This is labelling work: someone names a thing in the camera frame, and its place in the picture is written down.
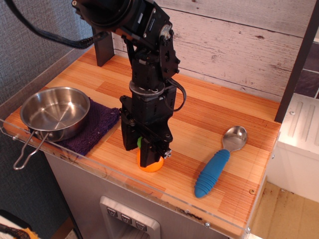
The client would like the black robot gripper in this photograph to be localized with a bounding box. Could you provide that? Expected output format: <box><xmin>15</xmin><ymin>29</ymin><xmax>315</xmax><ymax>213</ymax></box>
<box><xmin>120</xmin><ymin>84</ymin><xmax>176</xmax><ymax>167</ymax></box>

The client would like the orange carrot-shaped shaker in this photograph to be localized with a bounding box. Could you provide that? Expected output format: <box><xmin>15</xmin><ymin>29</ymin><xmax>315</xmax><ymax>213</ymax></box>
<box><xmin>137</xmin><ymin>137</ymin><xmax>164</xmax><ymax>172</ymax></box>

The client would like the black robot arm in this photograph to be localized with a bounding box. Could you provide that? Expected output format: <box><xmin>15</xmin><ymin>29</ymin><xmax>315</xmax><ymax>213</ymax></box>
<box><xmin>72</xmin><ymin>0</ymin><xmax>181</xmax><ymax>168</ymax></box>

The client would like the purple knitted cloth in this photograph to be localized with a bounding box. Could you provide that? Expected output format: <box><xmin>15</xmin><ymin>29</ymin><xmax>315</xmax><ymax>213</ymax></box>
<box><xmin>57</xmin><ymin>100</ymin><xmax>121</xmax><ymax>156</ymax></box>

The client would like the silver ice dispenser panel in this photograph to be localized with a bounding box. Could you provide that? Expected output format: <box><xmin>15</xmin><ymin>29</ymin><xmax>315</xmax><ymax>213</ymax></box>
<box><xmin>99</xmin><ymin>196</ymin><xmax>161</xmax><ymax>239</ymax></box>

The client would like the orange yellow object bottom left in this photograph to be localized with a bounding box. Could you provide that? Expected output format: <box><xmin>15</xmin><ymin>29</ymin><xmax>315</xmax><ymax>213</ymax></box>
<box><xmin>23</xmin><ymin>228</ymin><xmax>38</xmax><ymax>239</ymax></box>

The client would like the white toy sink unit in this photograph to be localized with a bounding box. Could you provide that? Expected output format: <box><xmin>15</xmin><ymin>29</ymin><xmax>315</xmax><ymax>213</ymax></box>
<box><xmin>266</xmin><ymin>94</ymin><xmax>319</xmax><ymax>202</ymax></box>

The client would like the stainless steel pot with handle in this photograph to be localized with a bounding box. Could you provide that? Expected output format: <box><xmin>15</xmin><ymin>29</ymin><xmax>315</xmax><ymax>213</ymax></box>
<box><xmin>13</xmin><ymin>87</ymin><xmax>91</xmax><ymax>170</ymax></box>

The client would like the metal spoon with blue handle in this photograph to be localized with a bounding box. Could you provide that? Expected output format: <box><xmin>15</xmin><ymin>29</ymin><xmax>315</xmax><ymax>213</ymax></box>
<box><xmin>194</xmin><ymin>126</ymin><xmax>247</xmax><ymax>198</ymax></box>

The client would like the dark left shelf post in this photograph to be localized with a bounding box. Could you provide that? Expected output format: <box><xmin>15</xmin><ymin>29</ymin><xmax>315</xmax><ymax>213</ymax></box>
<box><xmin>94</xmin><ymin>33</ymin><xmax>115</xmax><ymax>67</ymax></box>

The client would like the dark shelf post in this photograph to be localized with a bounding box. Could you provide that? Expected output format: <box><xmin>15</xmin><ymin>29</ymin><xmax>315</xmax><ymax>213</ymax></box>
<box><xmin>94</xmin><ymin>33</ymin><xmax>115</xmax><ymax>67</ymax></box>
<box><xmin>274</xmin><ymin>0</ymin><xmax>319</xmax><ymax>123</ymax></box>

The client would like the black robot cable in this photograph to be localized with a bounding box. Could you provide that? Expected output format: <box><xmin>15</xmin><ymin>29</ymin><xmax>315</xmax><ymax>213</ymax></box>
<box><xmin>3</xmin><ymin>0</ymin><xmax>110</xmax><ymax>50</ymax></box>

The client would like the dark right shelf post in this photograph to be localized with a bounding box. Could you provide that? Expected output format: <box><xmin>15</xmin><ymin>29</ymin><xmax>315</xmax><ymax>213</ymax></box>
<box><xmin>274</xmin><ymin>0</ymin><xmax>319</xmax><ymax>123</ymax></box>

